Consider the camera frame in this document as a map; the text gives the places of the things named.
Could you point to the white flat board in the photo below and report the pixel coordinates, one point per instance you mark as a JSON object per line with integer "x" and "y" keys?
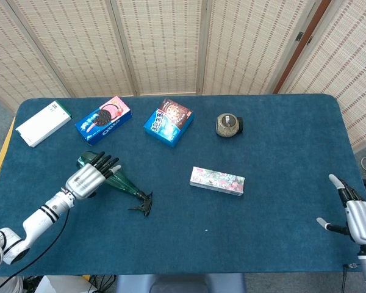
{"x": 58, "y": 285}

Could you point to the floral toothpaste box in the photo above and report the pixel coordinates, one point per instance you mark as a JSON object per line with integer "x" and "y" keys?
{"x": 216, "y": 180}

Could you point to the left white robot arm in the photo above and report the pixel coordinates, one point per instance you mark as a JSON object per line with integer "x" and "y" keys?
{"x": 36, "y": 221}

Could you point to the glass jar with black lid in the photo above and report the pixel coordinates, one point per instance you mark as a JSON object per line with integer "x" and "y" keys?
{"x": 227, "y": 126}

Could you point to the blue Oreo cookie box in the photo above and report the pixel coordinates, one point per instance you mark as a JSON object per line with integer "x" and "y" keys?
{"x": 105, "y": 122}

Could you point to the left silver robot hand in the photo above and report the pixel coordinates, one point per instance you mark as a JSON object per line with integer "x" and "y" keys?
{"x": 83, "y": 181}

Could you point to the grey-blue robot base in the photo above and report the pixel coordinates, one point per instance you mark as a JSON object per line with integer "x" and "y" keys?
{"x": 180, "y": 284}

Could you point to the black metal hinge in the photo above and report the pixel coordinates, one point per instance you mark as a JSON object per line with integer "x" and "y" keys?
{"x": 310, "y": 40}
{"x": 299, "y": 36}

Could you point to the green spray bottle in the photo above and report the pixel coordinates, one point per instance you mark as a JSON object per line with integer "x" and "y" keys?
{"x": 122, "y": 184}

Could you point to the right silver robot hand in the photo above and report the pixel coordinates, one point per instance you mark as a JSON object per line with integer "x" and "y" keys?
{"x": 363, "y": 222}

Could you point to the blue and brown cookie box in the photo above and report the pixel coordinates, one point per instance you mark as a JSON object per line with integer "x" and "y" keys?
{"x": 167, "y": 123}

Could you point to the bamboo folding screen, pale frame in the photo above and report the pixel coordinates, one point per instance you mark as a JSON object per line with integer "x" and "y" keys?
{"x": 158, "y": 45}
{"x": 347, "y": 76}

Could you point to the blue felt table cloth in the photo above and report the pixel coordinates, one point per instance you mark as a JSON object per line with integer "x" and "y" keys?
{"x": 170, "y": 232}

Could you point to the brown wooden post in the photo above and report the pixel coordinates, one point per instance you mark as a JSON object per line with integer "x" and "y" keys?
{"x": 302, "y": 52}

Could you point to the white box with green end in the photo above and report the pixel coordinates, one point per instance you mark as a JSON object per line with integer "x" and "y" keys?
{"x": 42, "y": 123}

